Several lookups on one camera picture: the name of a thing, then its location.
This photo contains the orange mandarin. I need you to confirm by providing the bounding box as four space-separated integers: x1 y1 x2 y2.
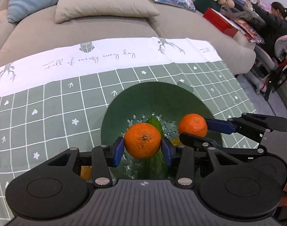
124 123 161 159
178 113 208 137
80 166 92 181

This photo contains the orange mandarin on table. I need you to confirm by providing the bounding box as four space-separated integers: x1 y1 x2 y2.
80 166 92 181

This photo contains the yellow pear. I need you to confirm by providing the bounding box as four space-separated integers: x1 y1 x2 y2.
171 138 183 146

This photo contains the green cucumber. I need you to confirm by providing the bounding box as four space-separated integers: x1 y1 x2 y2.
136 117 169 180

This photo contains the dark green colander bowl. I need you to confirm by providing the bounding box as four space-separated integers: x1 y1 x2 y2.
101 82 214 179

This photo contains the green grid tablecloth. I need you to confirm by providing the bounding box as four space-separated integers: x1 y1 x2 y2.
0 37 255 225

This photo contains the grey office chair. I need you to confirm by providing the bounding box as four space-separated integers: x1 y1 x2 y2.
251 34 287 95

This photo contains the magazines pile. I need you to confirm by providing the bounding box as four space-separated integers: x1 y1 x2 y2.
225 17 264 44

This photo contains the seated person in black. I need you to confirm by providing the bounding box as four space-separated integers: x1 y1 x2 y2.
252 2 287 58

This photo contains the red box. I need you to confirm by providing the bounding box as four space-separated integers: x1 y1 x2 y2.
203 8 239 38

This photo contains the dark green bag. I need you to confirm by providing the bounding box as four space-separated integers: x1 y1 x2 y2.
194 0 221 14

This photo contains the beige sofa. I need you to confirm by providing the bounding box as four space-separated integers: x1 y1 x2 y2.
0 0 256 75

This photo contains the beige cushion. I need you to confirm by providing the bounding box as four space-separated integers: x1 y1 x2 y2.
55 0 159 24

